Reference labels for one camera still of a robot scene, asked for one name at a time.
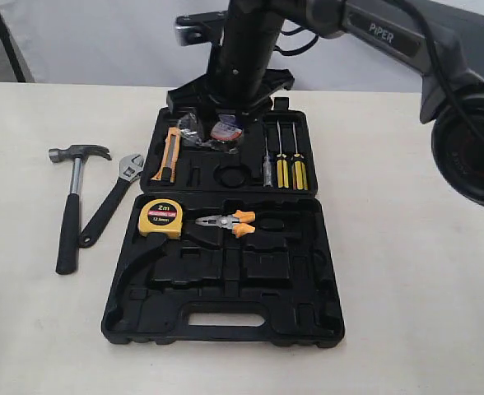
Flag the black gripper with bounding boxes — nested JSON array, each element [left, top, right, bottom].
[[166, 69, 295, 121]]

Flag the black electrical tape roll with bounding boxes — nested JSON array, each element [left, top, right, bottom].
[[176, 113, 244, 154]]

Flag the adjustable wrench black handle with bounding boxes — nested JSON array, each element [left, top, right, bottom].
[[78, 154, 144, 248]]

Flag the claw hammer black handle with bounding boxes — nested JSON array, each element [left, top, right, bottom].
[[47, 142, 114, 276]]

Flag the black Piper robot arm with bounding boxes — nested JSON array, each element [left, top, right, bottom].
[[167, 1, 484, 207]]

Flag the black plastic tool case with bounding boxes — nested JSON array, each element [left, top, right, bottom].
[[101, 98, 345, 348]]

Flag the clear voltage tester screwdriver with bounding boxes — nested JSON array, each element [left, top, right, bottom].
[[263, 135, 273, 188]]

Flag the yellow black screwdriver left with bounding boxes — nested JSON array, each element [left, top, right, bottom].
[[277, 121, 289, 188]]

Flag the yellow black screwdriver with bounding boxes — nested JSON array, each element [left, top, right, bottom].
[[277, 121, 289, 188], [291, 123, 309, 191]]

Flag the orange utility knife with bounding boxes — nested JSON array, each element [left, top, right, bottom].
[[151, 127, 181, 183]]

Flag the yellow black screwdriver right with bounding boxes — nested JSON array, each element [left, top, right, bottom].
[[291, 123, 309, 191]]

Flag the yellow tape measure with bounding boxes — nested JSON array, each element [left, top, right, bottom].
[[137, 198, 184, 239]]

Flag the black metal stand pole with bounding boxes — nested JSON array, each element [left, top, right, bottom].
[[0, 12, 26, 83]]

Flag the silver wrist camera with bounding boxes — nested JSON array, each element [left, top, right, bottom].
[[175, 11, 226, 46]]

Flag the orange handled pliers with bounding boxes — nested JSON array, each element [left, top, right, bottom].
[[195, 210, 256, 239]]

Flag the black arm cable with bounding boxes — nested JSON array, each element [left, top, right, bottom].
[[273, 0, 484, 132]]

